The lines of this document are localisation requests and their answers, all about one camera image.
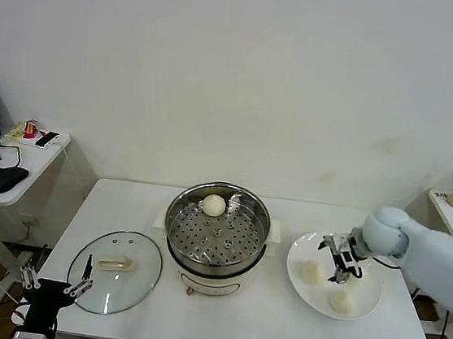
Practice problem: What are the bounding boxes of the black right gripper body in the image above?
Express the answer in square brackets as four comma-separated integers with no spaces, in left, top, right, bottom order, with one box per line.
[331,230,370,275]

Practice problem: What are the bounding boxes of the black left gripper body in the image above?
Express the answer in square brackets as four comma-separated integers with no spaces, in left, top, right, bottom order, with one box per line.
[19,276,76,335]

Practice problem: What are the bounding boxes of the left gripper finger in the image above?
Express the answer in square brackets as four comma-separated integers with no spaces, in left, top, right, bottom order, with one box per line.
[63,252,97,298]
[17,242,50,292]

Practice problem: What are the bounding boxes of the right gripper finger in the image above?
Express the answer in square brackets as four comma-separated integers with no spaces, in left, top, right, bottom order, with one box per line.
[327,259,355,286]
[316,233,341,255]

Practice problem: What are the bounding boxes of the white steamed baozi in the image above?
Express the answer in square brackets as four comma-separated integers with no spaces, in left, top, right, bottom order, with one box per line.
[346,268,371,289]
[199,192,229,219]
[298,259,329,287]
[326,289,362,319]

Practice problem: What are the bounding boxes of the round glass pot lid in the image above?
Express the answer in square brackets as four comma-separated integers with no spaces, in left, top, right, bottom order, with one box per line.
[63,224,167,321]

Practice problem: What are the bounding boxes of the perforated steel steamer basket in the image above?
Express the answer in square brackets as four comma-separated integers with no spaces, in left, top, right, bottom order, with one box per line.
[150,174,288,283]

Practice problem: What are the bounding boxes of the large white plate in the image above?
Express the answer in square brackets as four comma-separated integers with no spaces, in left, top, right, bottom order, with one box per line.
[281,228,390,325]

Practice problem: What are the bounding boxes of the black computer mouse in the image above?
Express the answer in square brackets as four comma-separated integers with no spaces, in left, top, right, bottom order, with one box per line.
[0,164,31,198]

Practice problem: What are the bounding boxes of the white laptop side table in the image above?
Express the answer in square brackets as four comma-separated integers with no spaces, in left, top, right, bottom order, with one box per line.
[0,125,72,310]

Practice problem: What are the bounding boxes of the cream electric pot base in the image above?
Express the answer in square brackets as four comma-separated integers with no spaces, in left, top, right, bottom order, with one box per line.
[147,206,285,306]

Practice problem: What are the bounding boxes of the black and white device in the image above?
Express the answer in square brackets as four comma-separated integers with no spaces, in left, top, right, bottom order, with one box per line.
[33,129,60,150]

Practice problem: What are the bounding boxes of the yellow snack packet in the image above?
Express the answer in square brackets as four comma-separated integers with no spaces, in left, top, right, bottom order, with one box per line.
[8,120,27,141]

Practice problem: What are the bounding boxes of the red snack packet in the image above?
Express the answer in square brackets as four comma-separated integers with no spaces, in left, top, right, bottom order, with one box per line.
[23,117,41,141]

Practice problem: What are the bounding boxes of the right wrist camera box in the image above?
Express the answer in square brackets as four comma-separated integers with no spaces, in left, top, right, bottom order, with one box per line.
[333,235,354,257]

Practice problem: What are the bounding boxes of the white wall socket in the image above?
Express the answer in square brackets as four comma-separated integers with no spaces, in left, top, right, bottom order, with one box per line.
[18,213,39,231]

